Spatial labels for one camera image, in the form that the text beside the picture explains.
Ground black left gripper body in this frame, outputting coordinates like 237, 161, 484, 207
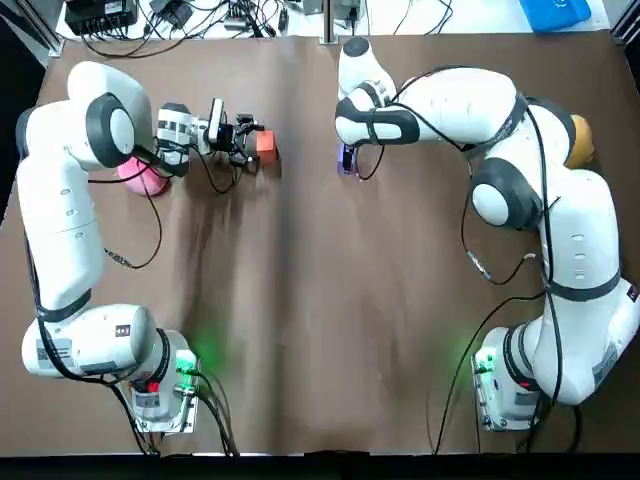
218, 122, 242, 154

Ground orange foam block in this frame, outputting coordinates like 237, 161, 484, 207
254, 129, 279, 164

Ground pink plush toy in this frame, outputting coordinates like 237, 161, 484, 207
116, 154, 169, 199

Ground usb hub with plugs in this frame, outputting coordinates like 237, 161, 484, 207
223, 2, 252, 30

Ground small black power adapter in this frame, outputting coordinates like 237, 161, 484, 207
149, 0, 189, 27

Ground yellow plush toy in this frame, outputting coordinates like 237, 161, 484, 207
564, 113, 597, 169

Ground blue plastic tray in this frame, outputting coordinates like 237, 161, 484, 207
517, 0, 607, 34

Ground aluminium profile post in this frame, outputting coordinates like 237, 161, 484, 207
322, 0, 342, 46

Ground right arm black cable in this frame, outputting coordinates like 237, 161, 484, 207
460, 194, 561, 286

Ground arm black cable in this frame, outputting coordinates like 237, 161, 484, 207
460, 194, 561, 286
87, 142, 241, 271

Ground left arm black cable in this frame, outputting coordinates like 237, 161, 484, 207
87, 142, 241, 271

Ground black network switch box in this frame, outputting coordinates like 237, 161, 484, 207
64, 0, 139, 37

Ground aluminium table frame rail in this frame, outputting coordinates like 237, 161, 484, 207
47, 0, 67, 57

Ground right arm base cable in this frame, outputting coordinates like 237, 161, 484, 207
433, 294, 549, 455

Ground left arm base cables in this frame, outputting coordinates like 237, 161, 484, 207
197, 367, 240, 457

